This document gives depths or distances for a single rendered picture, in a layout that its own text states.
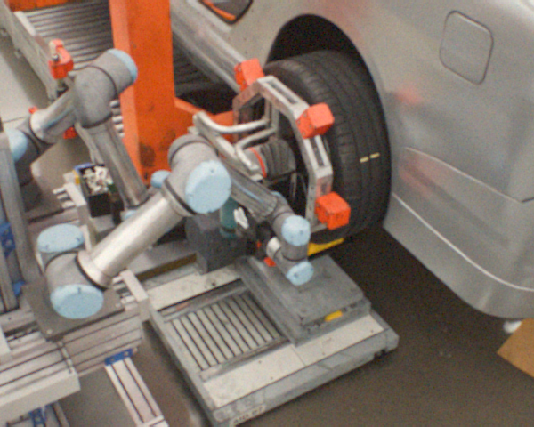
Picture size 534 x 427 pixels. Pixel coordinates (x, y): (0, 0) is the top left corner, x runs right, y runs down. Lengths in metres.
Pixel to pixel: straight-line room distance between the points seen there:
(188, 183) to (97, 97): 0.44
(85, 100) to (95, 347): 0.70
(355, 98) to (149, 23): 0.76
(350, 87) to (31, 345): 1.22
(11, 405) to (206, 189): 0.76
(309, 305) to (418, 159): 0.92
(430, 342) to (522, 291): 1.06
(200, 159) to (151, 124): 1.04
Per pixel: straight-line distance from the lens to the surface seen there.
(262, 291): 2.91
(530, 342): 3.18
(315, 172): 2.17
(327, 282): 2.88
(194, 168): 1.63
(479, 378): 2.98
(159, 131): 2.71
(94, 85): 1.95
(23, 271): 2.15
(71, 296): 1.73
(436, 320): 3.14
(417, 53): 2.01
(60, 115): 2.20
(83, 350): 2.09
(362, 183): 2.23
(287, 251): 1.94
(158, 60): 2.57
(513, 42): 1.76
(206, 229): 2.82
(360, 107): 2.24
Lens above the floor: 2.24
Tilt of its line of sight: 39 degrees down
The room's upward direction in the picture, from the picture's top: 3 degrees clockwise
